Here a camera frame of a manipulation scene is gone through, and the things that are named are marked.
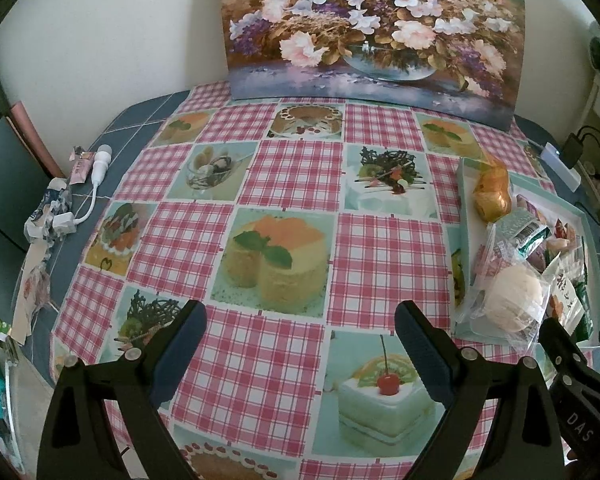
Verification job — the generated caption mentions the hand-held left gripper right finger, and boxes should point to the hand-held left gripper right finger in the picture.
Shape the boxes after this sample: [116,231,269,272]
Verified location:
[394,301,566,480]

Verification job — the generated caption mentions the pale green tray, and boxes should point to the pale green tray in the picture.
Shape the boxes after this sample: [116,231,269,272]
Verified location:
[450,156,600,361]

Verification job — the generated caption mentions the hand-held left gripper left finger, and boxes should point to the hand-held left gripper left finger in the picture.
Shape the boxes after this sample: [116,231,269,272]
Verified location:
[36,300,208,480]

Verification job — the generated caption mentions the checked printed tablecloth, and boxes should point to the checked printed tablecloth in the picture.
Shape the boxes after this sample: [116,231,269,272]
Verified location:
[50,80,600,480]

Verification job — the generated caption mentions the pale green snack packet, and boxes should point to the pale green snack packet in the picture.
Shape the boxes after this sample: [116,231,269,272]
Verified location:
[495,209,552,256]

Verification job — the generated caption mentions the white power strip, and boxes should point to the white power strip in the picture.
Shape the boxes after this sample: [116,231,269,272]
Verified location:
[542,142,581,191]

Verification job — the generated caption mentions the white paper bag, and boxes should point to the white paper bag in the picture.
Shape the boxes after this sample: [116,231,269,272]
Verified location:
[10,240,56,341]

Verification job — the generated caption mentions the orange snack packet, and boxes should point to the orange snack packet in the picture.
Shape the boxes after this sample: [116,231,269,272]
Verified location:
[472,156,513,222]

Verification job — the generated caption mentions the white charger cable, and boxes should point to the white charger cable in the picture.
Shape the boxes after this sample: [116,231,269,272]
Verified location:
[52,144,113,233]

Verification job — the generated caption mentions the flower painting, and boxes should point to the flower painting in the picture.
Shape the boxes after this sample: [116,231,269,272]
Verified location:
[217,0,526,131]

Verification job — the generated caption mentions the crumpled blue white wrapper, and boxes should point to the crumpled blue white wrapper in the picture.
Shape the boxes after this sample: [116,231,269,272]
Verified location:
[25,180,73,241]

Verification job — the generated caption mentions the black power adapter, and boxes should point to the black power adapter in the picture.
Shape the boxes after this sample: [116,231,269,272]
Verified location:
[562,135,588,168]

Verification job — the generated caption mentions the small pink sachet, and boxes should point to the small pink sachet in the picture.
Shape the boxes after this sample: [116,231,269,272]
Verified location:
[67,147,96,183]

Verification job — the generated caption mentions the clear-wrapped white bun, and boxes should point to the clear-wrapped white bun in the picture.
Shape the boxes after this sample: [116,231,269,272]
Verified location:
[454,235,553,356]

